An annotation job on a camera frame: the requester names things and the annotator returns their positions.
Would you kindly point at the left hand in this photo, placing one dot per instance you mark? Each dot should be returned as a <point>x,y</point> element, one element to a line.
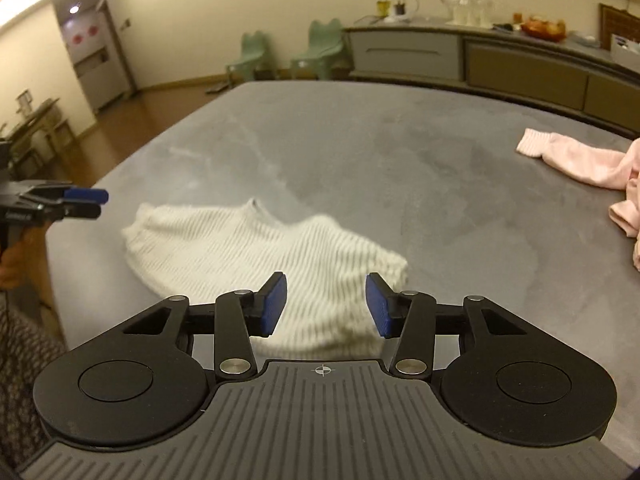
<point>25,262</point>

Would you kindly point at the green plastic chair right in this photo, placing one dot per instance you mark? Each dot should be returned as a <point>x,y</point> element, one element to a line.
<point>326,46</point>

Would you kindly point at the grey storage basket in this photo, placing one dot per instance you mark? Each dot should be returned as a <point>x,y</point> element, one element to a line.
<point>625,52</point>

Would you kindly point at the pink fleece garment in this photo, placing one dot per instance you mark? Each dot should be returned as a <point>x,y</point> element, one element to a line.
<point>599,167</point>

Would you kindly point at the green plastic chair left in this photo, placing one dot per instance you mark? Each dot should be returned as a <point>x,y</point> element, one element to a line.
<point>255,56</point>

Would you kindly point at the power strip with cables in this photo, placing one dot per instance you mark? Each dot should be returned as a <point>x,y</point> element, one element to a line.
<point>396,11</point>

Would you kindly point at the clear glass bottles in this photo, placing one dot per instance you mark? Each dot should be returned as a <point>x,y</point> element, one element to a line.
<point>471,13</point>

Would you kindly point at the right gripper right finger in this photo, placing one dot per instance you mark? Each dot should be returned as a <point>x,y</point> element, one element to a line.
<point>415,319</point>

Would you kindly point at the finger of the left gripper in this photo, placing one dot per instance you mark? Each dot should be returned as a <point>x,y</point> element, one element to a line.
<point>93,195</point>
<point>82,210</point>

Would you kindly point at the long sideboard cabinet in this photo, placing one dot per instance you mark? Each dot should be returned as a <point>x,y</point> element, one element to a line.
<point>566,78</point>

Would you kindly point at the white ribbed knit sweater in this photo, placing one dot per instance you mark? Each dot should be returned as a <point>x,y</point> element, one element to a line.
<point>203,252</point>

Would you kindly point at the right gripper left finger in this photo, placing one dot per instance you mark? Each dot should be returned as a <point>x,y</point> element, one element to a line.
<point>161,337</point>

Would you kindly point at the green plastic chair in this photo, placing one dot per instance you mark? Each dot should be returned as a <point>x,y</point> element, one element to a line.
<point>326,46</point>
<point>255,56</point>

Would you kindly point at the red fruit bowl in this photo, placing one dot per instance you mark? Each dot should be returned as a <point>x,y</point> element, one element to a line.
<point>544,30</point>

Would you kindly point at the wooden side table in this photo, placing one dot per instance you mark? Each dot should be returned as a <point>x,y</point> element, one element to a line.
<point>47,119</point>

